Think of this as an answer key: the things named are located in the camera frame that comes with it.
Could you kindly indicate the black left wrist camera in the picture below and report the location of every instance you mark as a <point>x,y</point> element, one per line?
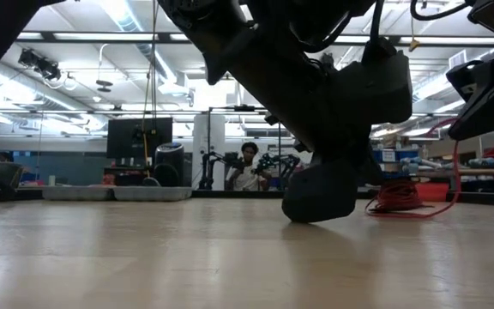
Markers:
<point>371,90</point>

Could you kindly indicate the silver air duct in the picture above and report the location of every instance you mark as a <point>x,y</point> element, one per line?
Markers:
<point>433,86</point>

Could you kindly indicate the black metal frame stand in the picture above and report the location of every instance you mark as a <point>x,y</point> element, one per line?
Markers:
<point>243,107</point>

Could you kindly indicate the black monitor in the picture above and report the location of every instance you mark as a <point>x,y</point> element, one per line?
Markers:
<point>140,137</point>

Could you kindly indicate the blue storage bins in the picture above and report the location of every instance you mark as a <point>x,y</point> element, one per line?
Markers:
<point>397,155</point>

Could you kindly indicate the black tower fan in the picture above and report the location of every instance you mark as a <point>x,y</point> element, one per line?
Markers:
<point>169,167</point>

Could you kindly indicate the red plastic bin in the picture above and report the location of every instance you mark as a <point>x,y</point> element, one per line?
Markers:
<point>433,192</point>

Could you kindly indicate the wooden workbench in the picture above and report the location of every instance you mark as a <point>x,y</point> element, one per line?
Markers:
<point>487,171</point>

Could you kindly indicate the yellow hanging tag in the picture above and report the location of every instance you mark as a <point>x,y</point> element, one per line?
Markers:
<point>413,43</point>

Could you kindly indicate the person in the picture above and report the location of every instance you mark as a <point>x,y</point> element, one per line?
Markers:
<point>247,176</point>
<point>2,156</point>

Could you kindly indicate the black ceiling camera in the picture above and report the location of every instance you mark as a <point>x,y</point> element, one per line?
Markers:
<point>39,64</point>

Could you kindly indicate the grey open tool case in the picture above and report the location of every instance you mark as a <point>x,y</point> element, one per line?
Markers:
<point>144,193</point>

